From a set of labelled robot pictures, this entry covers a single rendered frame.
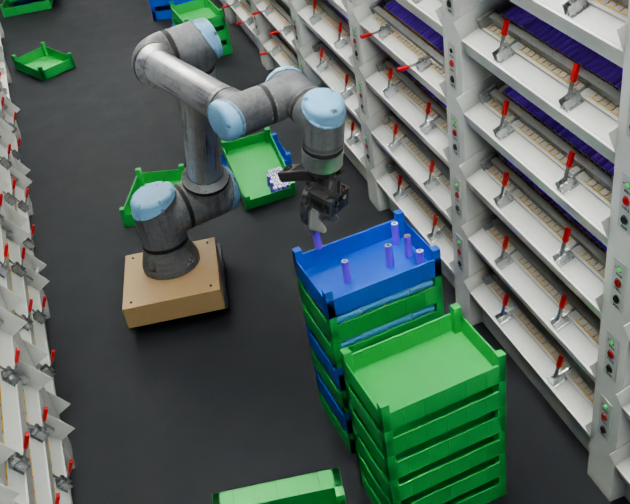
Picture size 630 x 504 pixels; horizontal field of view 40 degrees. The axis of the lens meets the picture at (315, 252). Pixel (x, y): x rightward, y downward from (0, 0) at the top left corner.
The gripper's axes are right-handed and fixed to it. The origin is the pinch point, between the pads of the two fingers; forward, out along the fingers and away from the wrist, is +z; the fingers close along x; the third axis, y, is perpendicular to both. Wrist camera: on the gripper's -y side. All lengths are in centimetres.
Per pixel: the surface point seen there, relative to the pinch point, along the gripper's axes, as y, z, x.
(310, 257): -1.1, 11.3, 0.4
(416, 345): 33.0, 15.9, -3.7
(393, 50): -24, -5, 70
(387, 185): -28, 55, 81
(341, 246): 3.0, 10.7, 7.8
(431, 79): -4, -10, 58
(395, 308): 23.3, 14.7, 2.0
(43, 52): -279, 117, 123
